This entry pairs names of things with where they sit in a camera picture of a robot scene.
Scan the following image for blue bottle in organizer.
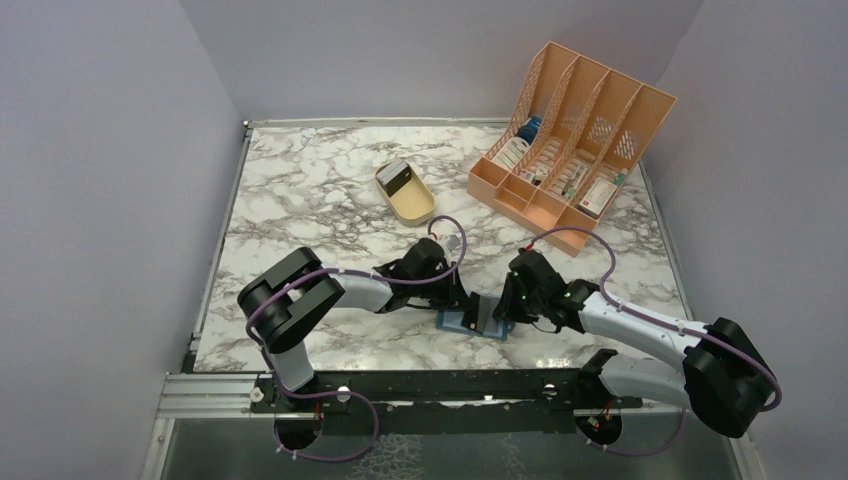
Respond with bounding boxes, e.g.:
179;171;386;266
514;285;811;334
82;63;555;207
516;116;542;145

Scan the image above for blue card holder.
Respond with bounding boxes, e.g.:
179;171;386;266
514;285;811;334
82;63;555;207
436;311;515;341

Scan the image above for white box in organizer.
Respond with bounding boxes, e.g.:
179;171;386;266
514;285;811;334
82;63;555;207
491;136;530;171

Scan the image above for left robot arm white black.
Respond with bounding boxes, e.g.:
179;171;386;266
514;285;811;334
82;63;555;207
237;238;476;411

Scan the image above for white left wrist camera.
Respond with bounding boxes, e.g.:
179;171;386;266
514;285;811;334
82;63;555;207
438;235;463;256

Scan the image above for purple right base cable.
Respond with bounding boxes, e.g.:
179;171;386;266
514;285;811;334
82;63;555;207
573;407;690;460

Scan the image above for black mounting rail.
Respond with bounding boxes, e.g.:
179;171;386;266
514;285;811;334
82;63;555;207
249;368;643;435

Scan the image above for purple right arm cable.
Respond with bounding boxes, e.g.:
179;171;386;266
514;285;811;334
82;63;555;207
523;227;784;413

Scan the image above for beige oval tray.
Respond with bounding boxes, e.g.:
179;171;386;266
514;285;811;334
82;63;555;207
374;159;435;227

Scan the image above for small items in organizer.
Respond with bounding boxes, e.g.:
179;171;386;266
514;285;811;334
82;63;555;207
519;164;550;186

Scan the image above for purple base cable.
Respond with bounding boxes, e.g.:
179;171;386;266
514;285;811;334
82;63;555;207
573;407;690;460
273;387;384;464

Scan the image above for orange file organizer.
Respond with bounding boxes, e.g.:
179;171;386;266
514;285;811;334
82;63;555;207
467;42;677;256

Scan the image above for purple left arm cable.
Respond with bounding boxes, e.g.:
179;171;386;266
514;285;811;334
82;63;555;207
245;215;469;395

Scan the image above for black credit card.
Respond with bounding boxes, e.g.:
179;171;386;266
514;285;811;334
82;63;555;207
475;295;499;332
461;292;481;331

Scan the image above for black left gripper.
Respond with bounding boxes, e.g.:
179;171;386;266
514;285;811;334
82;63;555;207
410;262;474;311

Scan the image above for stack of cards in tray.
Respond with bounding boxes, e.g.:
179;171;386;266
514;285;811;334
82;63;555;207
376;159;412;197

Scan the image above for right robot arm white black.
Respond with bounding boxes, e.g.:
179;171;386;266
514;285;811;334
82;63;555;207
494;249;779;438

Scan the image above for red white medicine box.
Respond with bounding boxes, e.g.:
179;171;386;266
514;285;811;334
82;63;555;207
577;177;618;219

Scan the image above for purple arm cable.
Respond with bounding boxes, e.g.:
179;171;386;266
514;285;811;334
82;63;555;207
523;227;784;413
245;215;469;395

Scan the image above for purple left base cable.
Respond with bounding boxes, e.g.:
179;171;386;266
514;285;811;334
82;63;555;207
273;387;384;464

